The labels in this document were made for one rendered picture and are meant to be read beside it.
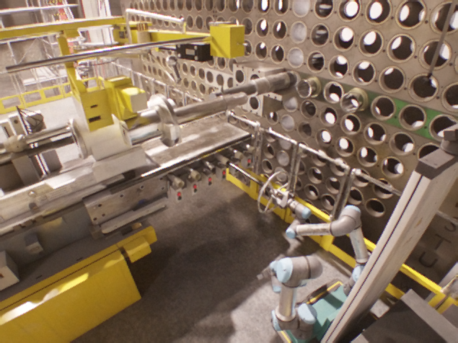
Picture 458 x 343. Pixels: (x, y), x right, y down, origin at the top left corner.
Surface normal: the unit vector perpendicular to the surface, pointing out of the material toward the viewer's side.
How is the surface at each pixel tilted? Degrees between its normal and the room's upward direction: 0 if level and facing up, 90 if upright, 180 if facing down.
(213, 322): 0
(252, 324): 0
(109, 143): 68
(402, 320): 0
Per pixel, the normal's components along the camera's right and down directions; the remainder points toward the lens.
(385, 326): 0.00, -0.82
